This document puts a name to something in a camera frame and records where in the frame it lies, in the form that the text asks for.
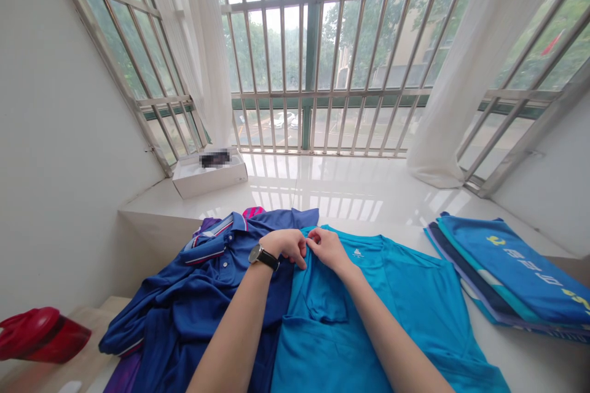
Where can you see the person's left hand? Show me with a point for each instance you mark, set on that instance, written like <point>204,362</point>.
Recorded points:
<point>282,244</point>

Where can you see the person's right hand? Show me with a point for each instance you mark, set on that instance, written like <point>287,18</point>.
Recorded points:
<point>333,251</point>

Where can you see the person's right fingers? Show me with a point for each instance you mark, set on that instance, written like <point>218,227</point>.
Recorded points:
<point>316,237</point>

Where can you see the person's left fingers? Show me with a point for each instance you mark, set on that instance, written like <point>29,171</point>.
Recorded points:
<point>298,252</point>

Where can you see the turquoise t-shirt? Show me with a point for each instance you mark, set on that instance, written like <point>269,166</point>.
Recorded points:
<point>396,301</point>

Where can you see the pink garment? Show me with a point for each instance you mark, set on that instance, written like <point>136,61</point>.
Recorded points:
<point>252,212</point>

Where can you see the dark blue polo shirt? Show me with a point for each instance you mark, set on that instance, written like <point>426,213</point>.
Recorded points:
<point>193,291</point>

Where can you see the white cardboard box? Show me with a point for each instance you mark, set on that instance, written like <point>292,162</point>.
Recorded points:
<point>209,181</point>

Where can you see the white car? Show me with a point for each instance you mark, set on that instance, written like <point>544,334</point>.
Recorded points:
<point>282,120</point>

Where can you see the lavender folded shirt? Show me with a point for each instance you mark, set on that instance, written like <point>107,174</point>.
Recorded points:
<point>454,264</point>

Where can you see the wide window with metal bars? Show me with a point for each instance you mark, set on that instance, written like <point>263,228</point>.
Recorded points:
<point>322,70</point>

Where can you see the navy and turquoise folded shirt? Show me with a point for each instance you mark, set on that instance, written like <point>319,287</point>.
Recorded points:
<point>479,284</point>

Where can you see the blue folded shirt yellow print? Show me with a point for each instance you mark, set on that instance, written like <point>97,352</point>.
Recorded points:
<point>521,268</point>

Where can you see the white sheer curtain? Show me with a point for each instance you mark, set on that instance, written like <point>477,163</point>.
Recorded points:
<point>461,80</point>
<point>203,43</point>

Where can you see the purple garment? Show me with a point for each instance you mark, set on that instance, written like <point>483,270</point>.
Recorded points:
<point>121,377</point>

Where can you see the narrow window with metal bars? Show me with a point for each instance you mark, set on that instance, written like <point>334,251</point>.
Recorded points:
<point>530,89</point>
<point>138,52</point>

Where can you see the white rounded object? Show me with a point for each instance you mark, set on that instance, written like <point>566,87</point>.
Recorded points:
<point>69,386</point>

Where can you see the red plastic container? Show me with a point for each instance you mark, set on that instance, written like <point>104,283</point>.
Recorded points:
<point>44,335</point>

